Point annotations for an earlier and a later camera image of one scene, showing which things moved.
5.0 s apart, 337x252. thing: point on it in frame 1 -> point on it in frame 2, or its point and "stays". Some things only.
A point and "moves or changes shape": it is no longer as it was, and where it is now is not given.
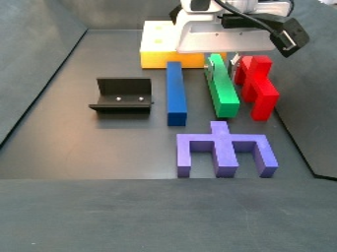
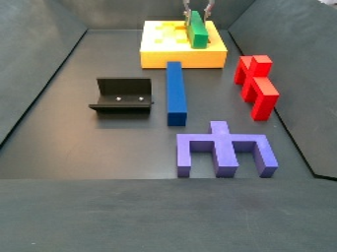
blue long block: [176, 103] stays
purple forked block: [223, 152] stays
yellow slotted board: [158, 47] stays
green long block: [220, 90] moves or changes shape
